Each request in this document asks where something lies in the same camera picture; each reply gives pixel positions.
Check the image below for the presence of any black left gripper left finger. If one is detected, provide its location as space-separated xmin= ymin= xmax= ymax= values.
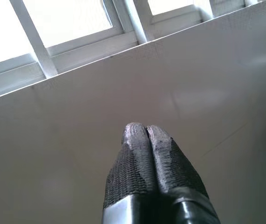
xmin=103 ymin=122 xmax=161 ymax=224

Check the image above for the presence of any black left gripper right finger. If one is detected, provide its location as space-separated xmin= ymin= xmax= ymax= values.
xmin=146 ymin=125 xmax=219 ymax=224

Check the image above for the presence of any white framed window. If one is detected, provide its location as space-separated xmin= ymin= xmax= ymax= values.
xmin=0 ymin=0 xmax=266 ymax=103

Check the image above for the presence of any white window security grille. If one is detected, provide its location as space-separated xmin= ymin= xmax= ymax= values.
xmin=8 ymin=0 xmax=149 ymax=79

